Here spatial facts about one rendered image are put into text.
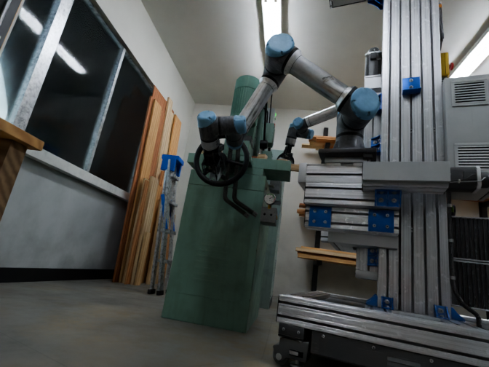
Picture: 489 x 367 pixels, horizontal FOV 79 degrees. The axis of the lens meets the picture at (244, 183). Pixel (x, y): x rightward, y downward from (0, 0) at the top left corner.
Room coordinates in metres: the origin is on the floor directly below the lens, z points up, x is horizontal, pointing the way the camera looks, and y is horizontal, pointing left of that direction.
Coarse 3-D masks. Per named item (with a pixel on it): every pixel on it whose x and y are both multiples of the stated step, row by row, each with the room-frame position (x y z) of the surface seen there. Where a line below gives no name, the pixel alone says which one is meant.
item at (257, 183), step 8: (192, 176) 1.63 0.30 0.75; (208, 176) 1.62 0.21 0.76; (232, 176) 1.59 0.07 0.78; (248, 176) 1.58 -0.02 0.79; (256, 176) 1.57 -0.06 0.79; (264, 176) 1.56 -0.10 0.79; (200, 184) 1.63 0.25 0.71; (208, 184) 1.62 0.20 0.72; (232, 184) 1.59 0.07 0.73; (240, 184) 1.58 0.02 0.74; (248, 184) 1.57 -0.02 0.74; (256, 184) 1.57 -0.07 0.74; (264, 184) 1.56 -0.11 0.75; (264, 192) 1.58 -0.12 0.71
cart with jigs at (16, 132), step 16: (0, 128) 0.58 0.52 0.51; (16, 128) 0.61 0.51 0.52; (0, 144) 0.64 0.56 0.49; (16, 144) 0.65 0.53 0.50; (32, 144) 0.67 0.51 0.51; (0, 160) 0.64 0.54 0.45; (16, 160) 0.66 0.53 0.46; (0, 176) 0.64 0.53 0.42; (16, 176) 0.68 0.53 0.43; (0, 192) 0.65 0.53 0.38; (0, 208) 0.67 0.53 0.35
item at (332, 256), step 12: (324, 132) 3.88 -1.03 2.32; (312, 144) 3.70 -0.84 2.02; (324, 144) 3.60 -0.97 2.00; (300, 204) 3.53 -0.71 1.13; (480, 204) 3.57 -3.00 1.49; (480, 216) 3.58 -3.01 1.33; (300, 252) 3.57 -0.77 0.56; (312, 252) 3.47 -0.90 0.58; (324, 252) 3.45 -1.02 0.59; (336, 252) 3.43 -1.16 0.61; (348, 264) 3.53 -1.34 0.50; (312, 276) 3.90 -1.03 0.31; (312, 288) 3.88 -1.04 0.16
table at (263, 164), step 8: (192, 160) 1.64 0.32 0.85; (200, 160) 1.63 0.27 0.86; (232, 160) 1.50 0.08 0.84; (240, 160) 1.49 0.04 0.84; (256, 160) 1.57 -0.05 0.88; (264, 160) 1.56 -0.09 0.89; (272, 160) 1.55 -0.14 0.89; (280, 160) 1.54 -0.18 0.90; (264, 168) 1.56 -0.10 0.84; (272, 168) 1.55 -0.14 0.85; (280, 168) 1.54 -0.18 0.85; (288, 168) 1.54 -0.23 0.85; (272, 176) 1.68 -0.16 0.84; (280, 176) 1.66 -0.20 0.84; (288, 176) 1.63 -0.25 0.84
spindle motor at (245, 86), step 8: (240, 80) 1.69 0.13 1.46; (248, 80) 1.67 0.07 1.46; (256, 80) 1.69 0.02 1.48; (240, 88) 1.69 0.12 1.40; (248, 88) 1.67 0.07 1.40; (240, 96) 1.68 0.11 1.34; (248, 96) 1.68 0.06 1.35; (232, 104) 1.73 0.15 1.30; (240, 104) 1.68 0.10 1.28; (232, 112) 1.71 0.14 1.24; (240, 112) 1.68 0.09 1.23
